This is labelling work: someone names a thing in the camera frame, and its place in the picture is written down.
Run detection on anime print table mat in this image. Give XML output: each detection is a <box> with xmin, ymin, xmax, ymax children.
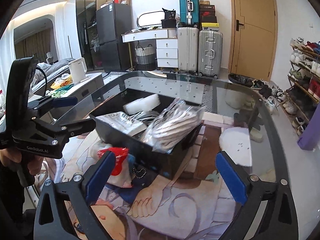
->
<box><xmin>34</xmin><ymin>110</ymin><xmax>263</xmax><ymax>239</ymax></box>

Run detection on black bin with liner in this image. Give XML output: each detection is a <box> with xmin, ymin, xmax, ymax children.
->
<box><xmin>228</xmin><ymin>73</ymin><xmax>253</xmax><ymax>88</ymax></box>

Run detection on stacked shoe boxes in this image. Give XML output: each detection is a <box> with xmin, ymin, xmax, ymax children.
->
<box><xmin>200</xmin><ymin>0</ymin><xmax>220</xmax><ymax>31</ymax></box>

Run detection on black cardboard storage box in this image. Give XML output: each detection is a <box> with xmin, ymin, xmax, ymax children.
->
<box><xmin>89</xmin><ymin>89</ymin><xmax>204</xmax><ymax>179</ymax></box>

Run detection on wooden shoe rack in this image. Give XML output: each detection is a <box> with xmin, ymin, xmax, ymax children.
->
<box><xmin>280</xmin><ymin>37</ymin><xmax>319</xmax><ymax>136</ymax></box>

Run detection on teal suitcase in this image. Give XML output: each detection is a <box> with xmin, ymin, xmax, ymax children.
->
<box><xmin>180</xmin><ymin>0</ymin><xmax>200</xmax><ymax>28</ymax></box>

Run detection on silver suitcase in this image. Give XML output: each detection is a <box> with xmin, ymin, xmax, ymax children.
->
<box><xmin>197</xmin><ymin>30</ymin><xmax>223</xmax><ymax>79</ymax></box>

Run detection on black bag on desk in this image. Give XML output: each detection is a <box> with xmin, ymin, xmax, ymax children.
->
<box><xmin>161</xmin><ymin>8</ymin><xmax>176</xmax><ymax>29</ymax></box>

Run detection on woven laundry basket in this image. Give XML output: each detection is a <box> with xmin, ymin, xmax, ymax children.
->
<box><xmin>135</xmin><ymin>43</ymin><xmax>156</xmax><ymax>65</ymax></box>

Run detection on purple bag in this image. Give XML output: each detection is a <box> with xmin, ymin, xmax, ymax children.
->
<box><xmin>297</xmin><ymin>105</ymin><xmax>320</xmax><ymax>151</ymax></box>

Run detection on black refrigerator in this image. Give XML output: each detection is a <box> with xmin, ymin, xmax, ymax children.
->
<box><xmin>96</xmin><ymin>3</ymin><xmax>132</xmax><ymax>72</ymax></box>

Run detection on person's left hand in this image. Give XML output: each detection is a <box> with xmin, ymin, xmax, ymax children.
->
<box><xmin>0</xmin><ymin>148</ymin><xmax>44</xmax><ymax>176</ymax></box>

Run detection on red balloon glue packet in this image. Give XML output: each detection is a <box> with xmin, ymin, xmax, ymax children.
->
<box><xmin>97</xmin><ymin>147</ymin><xmax>132</xmax><ymax>189</ymax></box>

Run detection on dark glass cabinet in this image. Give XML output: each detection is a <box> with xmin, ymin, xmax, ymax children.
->
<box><xmin>75</xmin><ymin>0</ymin><xmax>111</xmax><ymax>71</ymax></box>

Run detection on white electric kettle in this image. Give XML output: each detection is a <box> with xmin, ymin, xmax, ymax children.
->
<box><xmin>68</xmin><ymin>57</ymin><xmax>87</xmax><ymax>84</ymax></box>

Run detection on white desk with drawers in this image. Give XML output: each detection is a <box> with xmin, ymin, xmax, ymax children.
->
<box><xmin>122</xmin><ymin>28</ymin><xmax>178</xmax><ymax>69</ymax></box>

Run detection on grey coiled cable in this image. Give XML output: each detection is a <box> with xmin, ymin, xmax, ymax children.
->
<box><xmin>130</xmin><ymin>110</ymin><xmax>161</xmax><ymax>126</ymax></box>

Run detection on white printed plastic packet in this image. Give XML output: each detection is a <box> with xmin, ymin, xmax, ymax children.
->
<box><xmin>97</xmin><ymin>112</ymin><xmax>147</xmax><ymax>136</ymax></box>

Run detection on white suitcase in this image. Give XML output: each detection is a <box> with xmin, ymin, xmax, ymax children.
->
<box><xmin>177</xmin><ymin>27</ymin><xmax>199</xmax><ymax>72</ymax></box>

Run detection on bagged white adidas socks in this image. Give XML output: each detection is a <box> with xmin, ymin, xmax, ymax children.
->
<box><xmin>139</xmin><ymin>98</ymin><xmax>205</xmax><ymax>154</ymax></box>

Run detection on grey side cabinet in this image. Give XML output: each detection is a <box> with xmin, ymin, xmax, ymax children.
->
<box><xmin>32</xmin><ymin>73</ymin><xmax>105</xmax><ymax>120</ymax></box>

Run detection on wooden door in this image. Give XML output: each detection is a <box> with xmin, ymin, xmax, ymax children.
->
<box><xmin>228</xmin><ymin>0</ymin><xmax>278</xmax><ymax>81</ymax></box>

